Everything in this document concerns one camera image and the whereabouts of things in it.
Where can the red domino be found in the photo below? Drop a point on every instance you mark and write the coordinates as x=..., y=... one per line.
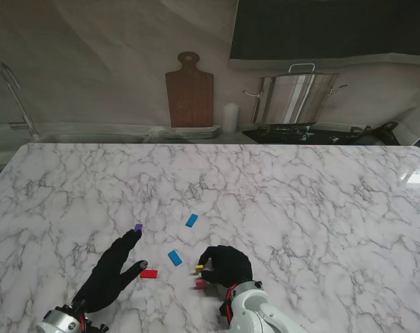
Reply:
x=149, y=274

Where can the blue domino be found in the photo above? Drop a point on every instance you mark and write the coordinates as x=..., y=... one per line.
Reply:
x=175, y=258
x=192, y=220

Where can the white cylindrical candle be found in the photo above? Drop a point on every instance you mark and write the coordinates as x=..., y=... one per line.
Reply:
x=230, y=118

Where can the black gas stove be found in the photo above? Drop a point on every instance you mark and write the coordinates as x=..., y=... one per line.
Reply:
x=289, y=136

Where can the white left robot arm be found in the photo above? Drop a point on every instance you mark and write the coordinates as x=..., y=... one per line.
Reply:
x=55, y=320

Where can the steel kitchen sink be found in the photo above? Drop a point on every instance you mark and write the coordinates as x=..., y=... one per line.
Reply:
x=91, y=138

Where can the large steel stock pot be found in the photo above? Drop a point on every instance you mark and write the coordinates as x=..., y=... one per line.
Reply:
x=293, y=98

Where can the yellow domino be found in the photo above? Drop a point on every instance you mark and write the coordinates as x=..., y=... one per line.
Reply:
x=199, y=268

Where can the brown wooden cutting board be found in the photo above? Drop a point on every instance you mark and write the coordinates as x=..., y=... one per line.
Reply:
x=190, y=100

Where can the dark range hood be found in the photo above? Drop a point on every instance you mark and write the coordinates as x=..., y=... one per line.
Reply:
x=334, y=27

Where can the black frying pan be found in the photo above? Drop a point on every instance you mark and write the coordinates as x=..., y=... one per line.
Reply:
x=379, y=136

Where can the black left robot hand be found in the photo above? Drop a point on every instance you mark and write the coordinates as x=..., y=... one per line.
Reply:
x=107, y=274

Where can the chrome kitchen faucet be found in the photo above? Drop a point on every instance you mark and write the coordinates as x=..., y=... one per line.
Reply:
x=20, y=104

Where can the stack of white plates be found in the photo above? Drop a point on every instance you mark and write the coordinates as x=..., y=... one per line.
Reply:
x=192, y=132

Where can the pink domino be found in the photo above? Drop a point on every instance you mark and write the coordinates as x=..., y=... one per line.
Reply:
x=200, y=285

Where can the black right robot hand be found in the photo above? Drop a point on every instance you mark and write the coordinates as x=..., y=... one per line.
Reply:
x=232, y=267

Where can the purple domino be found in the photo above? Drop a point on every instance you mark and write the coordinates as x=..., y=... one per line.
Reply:
x=138, y=227

